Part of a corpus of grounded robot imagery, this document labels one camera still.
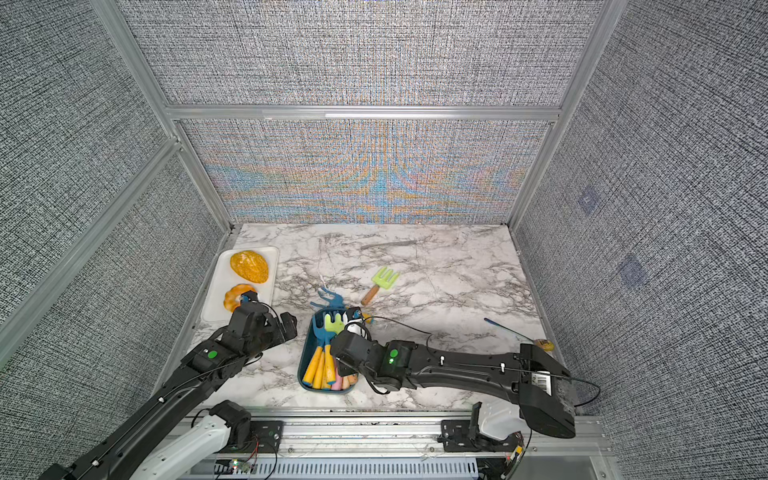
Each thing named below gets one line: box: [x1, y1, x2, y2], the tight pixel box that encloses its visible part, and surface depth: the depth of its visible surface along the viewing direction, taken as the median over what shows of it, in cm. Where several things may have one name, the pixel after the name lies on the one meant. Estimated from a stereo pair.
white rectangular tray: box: [201, 246, 279, 322], surface depth 105 cm
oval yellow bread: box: [230, 250, 269, 284], surface depth 104 cm
